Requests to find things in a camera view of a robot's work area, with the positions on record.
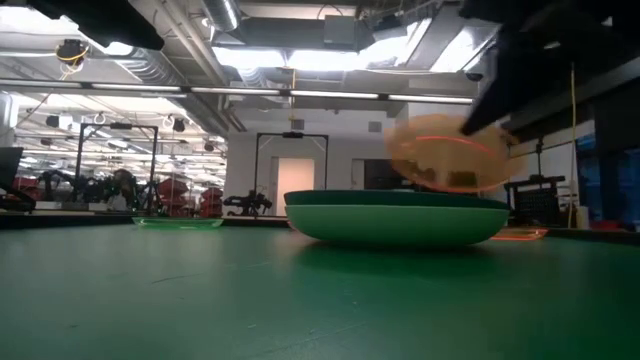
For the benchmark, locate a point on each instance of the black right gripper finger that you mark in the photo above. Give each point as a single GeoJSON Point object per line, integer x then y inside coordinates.
{"type": "Point", "coordinates": [492, 90]}

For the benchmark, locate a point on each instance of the dark monitor screen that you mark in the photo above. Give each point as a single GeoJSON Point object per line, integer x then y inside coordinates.
{"type": "Point", "coordinates": [10, 167]}

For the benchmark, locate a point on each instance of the black ceiling dome camera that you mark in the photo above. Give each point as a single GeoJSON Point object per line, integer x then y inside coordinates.
{"type": "Point", "coordinates": [474, 76]}

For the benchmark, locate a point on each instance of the black background robot arm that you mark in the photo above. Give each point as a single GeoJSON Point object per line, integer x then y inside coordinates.
{"type": "Point", "coordinates": [247, 203]}

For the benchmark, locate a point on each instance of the green table mat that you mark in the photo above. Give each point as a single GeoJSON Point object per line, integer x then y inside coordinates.
{"type": "Point", "coordinates": [200, 300]}

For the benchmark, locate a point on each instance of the rectangular grey ceiling duct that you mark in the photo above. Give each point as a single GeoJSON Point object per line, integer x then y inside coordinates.
{"type": "Point", "coordinates": [280, 32]}

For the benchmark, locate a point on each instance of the red storage bin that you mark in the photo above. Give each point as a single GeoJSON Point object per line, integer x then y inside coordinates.
{"type": "Point", "coordinates": [172, 196]}
{"type": "Point", "coordinates": [212, 201]}

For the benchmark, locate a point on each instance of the large dark green plate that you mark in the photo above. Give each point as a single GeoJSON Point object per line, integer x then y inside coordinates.
{"type": "Point", "coordinates": [395, 225]}

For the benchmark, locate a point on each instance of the tall black rig frame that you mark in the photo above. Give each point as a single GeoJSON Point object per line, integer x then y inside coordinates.
{"type": "Point", "coordinates": [79, 155]}
{"type": "Point", "coordinates": [256, 160]}

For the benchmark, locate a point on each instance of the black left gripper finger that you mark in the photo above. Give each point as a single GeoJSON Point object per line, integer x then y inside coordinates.
{"type": "Point", "coordinates": [142, 36]}

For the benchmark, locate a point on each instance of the black equipment cart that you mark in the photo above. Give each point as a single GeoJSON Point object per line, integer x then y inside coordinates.
{"type": "Point", "coordinates": [535, 200]}

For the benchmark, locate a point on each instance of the red transparent plastic plate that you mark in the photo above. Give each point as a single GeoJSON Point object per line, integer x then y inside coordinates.
{"type": "Point", "coordinates": [520, 234]}

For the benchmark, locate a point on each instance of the round silver ventilation duct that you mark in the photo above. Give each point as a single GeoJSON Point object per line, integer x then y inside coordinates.
{"type": "Point", "coordinates": [222, 12]}

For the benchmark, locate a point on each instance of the white door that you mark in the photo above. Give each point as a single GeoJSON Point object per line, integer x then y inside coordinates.
{"type": "Point", "coordinates": [295, 185]}

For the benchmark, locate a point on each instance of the long ceiling light strip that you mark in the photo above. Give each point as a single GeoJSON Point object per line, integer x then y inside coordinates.
{"type": "Point", "coordinates": [240, 91]}

